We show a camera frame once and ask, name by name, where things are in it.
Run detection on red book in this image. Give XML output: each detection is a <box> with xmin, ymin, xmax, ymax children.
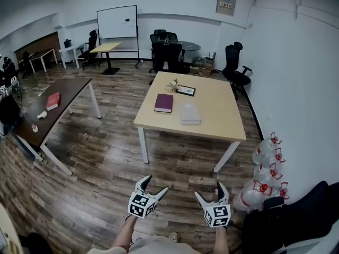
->
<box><xmin>46</xmin><ymin>92</ymin><xmax>61</xmax><ymax>111</ymax></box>

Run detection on white table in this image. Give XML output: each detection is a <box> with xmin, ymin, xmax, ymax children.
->
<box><xmin>58</xmin><ymin>42</ymin><xmax>88</xmax><ymax>70</ymax></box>

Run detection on dark brown table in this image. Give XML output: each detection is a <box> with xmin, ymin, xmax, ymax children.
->
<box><xmin>13</xmin><ymin>77</ymin><xmax>103</xmax><ymax>177</ymax></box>

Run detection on round dark marble table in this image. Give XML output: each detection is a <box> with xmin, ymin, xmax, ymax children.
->
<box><xmin>177</xmin><ymin>41</ymin><xmax>202</xmax><ymax>63</ymax></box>

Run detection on black picture frame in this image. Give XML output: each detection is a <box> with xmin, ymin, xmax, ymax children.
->
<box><xmin>175</xmin><ymin>85</ymin><xmax>197</xmax><ymax>97</ymax></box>

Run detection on maroon book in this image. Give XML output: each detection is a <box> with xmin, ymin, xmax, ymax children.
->
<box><xmin>154</xmin><ymin>93</ymin><xmax>174</xmax><ymax>113</ymax></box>

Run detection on black stool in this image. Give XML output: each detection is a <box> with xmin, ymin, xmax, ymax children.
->
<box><xmin>20</xmin><ymin>231</ymin><xmax>53</xmax><ymax>254</ymax></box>

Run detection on light wooden table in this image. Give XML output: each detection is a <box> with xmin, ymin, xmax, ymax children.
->
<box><xmin>133</xmin><ymin>71</ymin><xmax>247</xmax><ymax>174</ymax></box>

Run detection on whiteboard on black stand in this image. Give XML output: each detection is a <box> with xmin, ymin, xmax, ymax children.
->
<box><xmin>96</xmin><ymin>5</ymin><xmax>140</xmax><ymax>68</ymax></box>

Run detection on grey electrical wall panel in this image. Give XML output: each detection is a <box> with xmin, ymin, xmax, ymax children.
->
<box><xmin>216</xmin><ymin>0</ymin><xmax>237</xmax><ymax>17</ymax></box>

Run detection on cardboard box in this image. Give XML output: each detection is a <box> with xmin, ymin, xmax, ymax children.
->
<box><xmin>190</xmin><ymin>65</ymin><xmax>212</xmax><ymax>77</ymax></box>

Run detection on white-legged brown table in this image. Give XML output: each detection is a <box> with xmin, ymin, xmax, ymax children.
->
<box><xmin>28</xmin><ymin>48</ymin><xmax>58</xmax><ymax>74</ymax></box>

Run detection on pale flower bouquet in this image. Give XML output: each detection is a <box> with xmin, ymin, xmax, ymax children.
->
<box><xmin>165</xmin><ymin>78</ymin><xmax>182</xmax><ymax>93</ymax></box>

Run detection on white floor cable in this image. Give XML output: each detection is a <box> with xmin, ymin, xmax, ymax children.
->
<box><xmin>34</xmin><ymin>85</ymin><xmax>51</xmax><ymax>97</ymax></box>

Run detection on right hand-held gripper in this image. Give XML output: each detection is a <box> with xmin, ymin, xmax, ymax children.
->
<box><xmin>194</xmin><ymin>181</ymin><xmax>232</xmax><ymax>229</ymax></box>

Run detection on person's right forearm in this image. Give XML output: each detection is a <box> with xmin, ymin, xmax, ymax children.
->
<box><xmin>211</xmin><ymin>226</ymin><xmax>229</xmax><ymax>254</ymax></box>

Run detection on yellow pedestal table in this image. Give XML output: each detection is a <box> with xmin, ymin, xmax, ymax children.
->
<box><xmin>90</xmin><ymin>42</ymin><xmax>122</xmax><ymax>76</ymax></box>

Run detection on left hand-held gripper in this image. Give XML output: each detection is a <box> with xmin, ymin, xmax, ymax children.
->
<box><xmin>128</xmin><ymin>175</ymin><xmax>170</xmax><ymax>219</ymax></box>

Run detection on person's left forearm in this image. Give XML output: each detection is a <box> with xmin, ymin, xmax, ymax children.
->
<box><xmin>111</xmin><ymin>215</ymin><xmax>139</xmax><ymax>249</ymax></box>

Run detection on grey book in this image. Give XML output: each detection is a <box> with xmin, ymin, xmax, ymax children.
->
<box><xmin>179</xmin><ymin>102</ymin><xmax>202</xmax><ymax>124</ymax></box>

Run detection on black mesh office chair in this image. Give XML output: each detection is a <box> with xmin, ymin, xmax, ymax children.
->
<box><xmin>148</xmin><ymin>32</ymin><xmax>191</xmax><ymax>86</ymax></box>

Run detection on person's beige shirt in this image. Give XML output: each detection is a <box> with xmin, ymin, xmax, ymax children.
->
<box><xmin>87</xmin><ymin>235</ymin><xmax>202</xmax><ymax>254</ymax></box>

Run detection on cream table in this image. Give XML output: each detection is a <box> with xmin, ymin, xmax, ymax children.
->
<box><xmin>0</xmin><ymin>202</ymin><xmax>24</xmax><ymax>254</ymax></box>

